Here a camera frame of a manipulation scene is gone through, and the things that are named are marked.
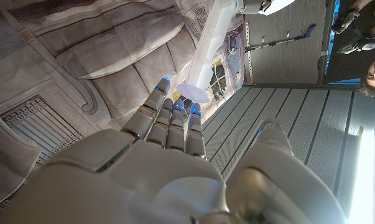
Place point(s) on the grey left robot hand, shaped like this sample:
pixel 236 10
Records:
pixel 252 7

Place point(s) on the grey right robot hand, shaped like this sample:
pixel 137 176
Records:
pixel 143 183

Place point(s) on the large clear plastic syringe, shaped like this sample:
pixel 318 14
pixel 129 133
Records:
pixel 209 46

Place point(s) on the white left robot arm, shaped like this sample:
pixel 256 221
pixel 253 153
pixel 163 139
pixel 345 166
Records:
pixel 279 4

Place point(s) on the printed sofa room backdrop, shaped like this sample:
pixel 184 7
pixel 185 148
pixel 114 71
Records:
pixel 112 46

